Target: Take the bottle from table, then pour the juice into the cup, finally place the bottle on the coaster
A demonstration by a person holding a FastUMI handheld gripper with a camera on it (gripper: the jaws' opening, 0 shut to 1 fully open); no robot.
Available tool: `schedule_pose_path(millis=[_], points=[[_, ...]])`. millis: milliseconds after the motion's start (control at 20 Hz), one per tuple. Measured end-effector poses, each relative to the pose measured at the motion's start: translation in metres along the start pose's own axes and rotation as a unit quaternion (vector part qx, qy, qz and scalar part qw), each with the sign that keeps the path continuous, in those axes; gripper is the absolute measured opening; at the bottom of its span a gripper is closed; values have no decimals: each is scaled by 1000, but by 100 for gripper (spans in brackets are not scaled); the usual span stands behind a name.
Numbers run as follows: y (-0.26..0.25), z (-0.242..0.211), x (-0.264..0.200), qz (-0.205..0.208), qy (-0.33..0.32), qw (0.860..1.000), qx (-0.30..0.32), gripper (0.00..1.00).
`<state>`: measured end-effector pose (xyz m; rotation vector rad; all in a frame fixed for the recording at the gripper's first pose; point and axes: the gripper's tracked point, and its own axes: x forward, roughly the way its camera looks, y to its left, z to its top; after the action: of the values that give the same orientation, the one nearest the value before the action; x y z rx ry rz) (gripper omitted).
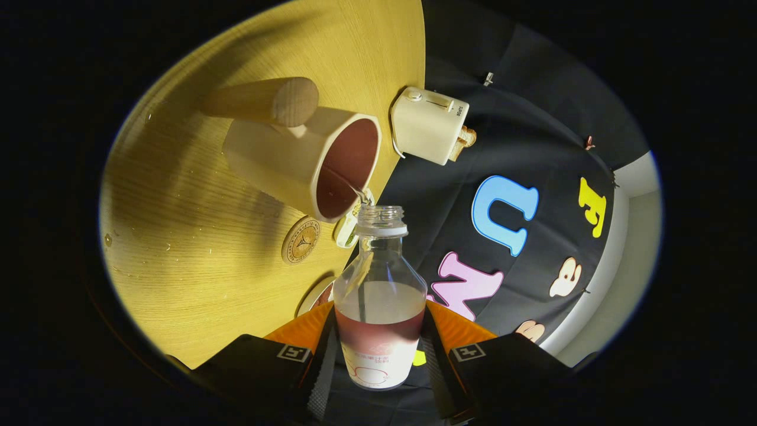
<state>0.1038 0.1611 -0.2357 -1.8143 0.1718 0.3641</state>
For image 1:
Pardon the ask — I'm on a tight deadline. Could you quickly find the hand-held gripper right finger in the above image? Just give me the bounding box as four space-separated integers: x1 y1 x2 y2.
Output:
421 299 571 424

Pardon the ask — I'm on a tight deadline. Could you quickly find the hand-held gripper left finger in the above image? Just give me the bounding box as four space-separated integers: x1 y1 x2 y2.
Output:
189 301 341 424

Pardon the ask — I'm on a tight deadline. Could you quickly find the clear juice bottle pink label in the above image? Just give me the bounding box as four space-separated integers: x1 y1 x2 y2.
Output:
333 205 428 391

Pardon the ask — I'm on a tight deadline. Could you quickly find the round wooden coaster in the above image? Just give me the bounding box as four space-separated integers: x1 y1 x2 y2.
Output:
282 217 321 264

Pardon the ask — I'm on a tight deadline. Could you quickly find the cream cup wooden handle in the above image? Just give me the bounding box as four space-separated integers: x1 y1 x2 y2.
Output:
200 77 383 224

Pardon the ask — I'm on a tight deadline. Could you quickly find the white plate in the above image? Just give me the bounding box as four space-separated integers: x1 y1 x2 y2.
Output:
296 276 337 317

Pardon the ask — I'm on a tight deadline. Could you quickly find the white divided grain dish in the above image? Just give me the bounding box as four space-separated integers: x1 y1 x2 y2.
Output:
334 188 374 249

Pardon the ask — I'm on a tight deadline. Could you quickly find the wooden table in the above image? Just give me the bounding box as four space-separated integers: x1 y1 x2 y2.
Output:
99 0 426 369

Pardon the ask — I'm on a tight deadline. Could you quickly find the cream toaster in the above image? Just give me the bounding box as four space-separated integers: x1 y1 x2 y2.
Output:
390 86 470 166

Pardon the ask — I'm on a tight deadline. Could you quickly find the black backdrop cloth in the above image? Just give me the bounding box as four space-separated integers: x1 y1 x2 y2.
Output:
319 0 651 424

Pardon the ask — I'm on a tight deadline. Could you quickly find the white toaster cable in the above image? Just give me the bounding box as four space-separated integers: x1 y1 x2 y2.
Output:
390 106 406 159

